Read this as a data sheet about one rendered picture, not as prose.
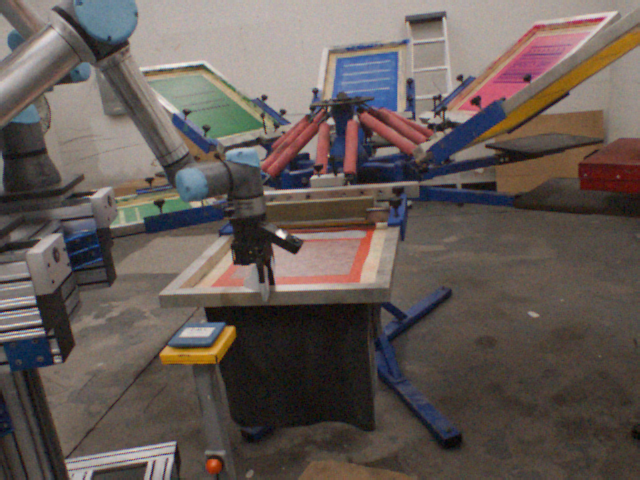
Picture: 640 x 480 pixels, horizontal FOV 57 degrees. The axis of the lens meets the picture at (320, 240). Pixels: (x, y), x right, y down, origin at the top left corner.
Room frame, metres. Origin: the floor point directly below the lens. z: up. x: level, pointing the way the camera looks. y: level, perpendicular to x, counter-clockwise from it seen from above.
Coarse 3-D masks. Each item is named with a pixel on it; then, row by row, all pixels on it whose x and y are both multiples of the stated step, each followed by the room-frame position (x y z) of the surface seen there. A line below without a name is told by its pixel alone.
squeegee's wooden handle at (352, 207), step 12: (276, 204) 1.92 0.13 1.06; (288, 204) 1.91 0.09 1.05; (300, 204) 1.90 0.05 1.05; (312, 204) 1.89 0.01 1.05; (324, 204) 1.88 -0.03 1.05; (336, 204) 1.87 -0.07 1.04; (348, 204) 1.86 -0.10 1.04; (360, 204) 1.86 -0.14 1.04; (372, 204) 1.85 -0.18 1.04; (276, 216) 1.92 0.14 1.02; (288, 216) 1.91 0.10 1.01; (300, 216) 1.90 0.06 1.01; (312, 216) 1.89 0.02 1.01; (324, 216) 1.88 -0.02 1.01; (336, 216) 1.87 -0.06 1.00; (348, 216) 1.86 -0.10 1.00; (360, 216) 1.86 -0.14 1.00
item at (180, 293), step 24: (192, 264) 1.59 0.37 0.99; (384, 264) 1.41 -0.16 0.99; (168, 288) 1.42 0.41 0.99; (192, 288) 1.40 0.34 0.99; (216, 288) 1.38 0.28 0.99; (240, 288) 1.36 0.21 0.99; (288, 288) 1.32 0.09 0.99; (312, 288) 1.30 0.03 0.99; (336, 288) 1.29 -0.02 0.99; (360, 288) 1.27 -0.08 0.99; (384, 288) 1.26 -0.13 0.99
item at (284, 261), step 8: (288, 232) 1.91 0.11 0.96; (296, 232) 1.90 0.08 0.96; (304, 232) 1.89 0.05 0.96; (312, 232) 1.88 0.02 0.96; (304, 240) 1.80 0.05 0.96; (280, 248) 1.75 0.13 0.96; (304, 248) 1.72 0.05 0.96; (280, 256) 1.67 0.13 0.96; (288, 256) 1.66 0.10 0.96; (296, 256) 1.65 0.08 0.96; (232, 264) 1.65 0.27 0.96; (280, 264) 1.60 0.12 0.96; (288, 264) 1.59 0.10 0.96; (232, 272) 1.58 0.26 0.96; (240, 272) 1.57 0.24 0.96; (248, 272) 1.56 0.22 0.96; (280, 272) 1.53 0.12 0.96; (288, 272) 1.53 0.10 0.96; (216, 280) 1.53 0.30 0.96; (224, 280) 1.52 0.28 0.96; (232, 280) 1.51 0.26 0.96; (240, 280) 1.51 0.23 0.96; (280, 280) 1.47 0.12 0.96
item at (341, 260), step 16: (320, 240) 1.79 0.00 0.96; (336, 240) 1.77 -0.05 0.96; (352, 240) 1.75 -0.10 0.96; (368, 240) 1.73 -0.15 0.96; (304, 256) 1.65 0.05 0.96; (320, 256) 1.63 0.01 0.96; (336, 256) 1.61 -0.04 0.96; (352, 256) 1.60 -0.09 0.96; (304, 272) 1.51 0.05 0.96; (320, 272) 1.50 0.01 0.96; (336, 272) 1.48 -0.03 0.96; (352, 272) 1.47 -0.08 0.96
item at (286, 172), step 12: (300, 156) 2.95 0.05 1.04; (372, 156) 3.04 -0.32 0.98; (384, 156) 2.79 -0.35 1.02; (396, 156) 2.78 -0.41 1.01; (408, 156) 2.80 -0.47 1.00; (288, 168) 2.89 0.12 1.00; (300, 168) 2.90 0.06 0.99; (384, 168) 2.56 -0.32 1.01; (396, 168) 2.46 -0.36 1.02; (408, 168) 2.45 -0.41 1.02; (288, 180) 2.56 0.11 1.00; (300, 180) 2.63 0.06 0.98; (396, 180) 2.46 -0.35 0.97; (408, 180) 2.47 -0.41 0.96; (420, 180) 2.54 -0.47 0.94
